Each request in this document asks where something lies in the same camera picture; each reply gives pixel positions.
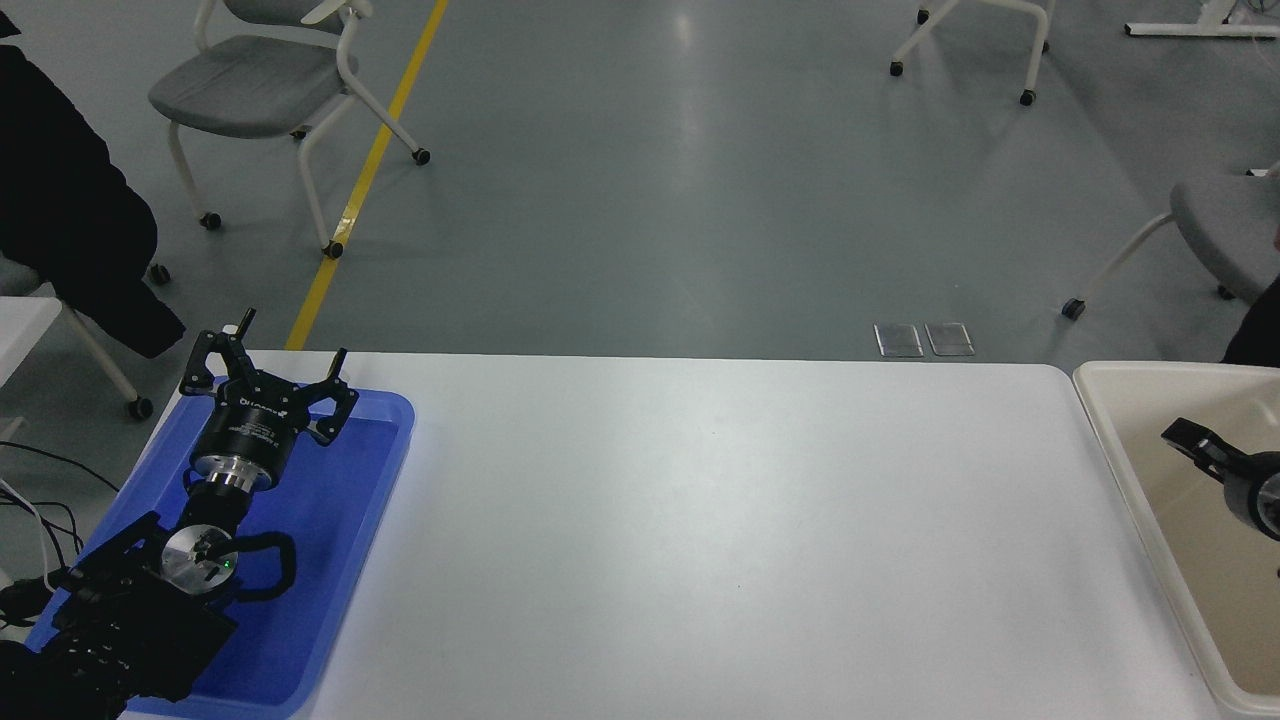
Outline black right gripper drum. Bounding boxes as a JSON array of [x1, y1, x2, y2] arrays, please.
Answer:
[[1222, 452, 1280, 534]]

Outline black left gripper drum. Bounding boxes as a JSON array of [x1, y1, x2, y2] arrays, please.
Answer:
[[190, 382, 314, 477]]

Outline large pale bin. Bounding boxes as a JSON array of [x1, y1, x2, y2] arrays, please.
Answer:
[[1072, 360, 1280, 720]]

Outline blue plastic tray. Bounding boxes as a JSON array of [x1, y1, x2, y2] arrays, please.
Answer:
[[22, 378, 417, 719]]

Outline standing person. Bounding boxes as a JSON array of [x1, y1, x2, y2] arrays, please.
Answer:
[[1221, 276, 1280, 368]]

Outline white chair under seated person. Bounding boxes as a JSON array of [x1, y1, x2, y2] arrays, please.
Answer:
[[0, 252, 173, 422]]

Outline grey chair with blue caster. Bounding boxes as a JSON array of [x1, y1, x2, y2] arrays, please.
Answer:
[[1061, 163, 1280, 322]]

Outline seated person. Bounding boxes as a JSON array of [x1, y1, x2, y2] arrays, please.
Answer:
[[0, 10, 188, 360]]

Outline white desk base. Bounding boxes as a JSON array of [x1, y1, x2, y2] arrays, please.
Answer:
[[1125, 0, 1280, 40]]

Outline white chair legs with casters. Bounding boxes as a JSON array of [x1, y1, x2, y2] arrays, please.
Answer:
[[889, 0, 1057, 109]]

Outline thin black cable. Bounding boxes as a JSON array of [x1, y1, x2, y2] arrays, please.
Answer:
[[0, 440, 122, 495]]

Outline looped black cable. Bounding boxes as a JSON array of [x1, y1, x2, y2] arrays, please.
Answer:
[[0, 495, 87, 563]]

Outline white cable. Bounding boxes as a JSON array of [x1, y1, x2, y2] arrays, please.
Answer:
[[0, 477, 64, 594]]

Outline grey chair with white frame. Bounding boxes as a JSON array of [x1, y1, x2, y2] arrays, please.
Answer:
[[147, 0, 433, 260]]

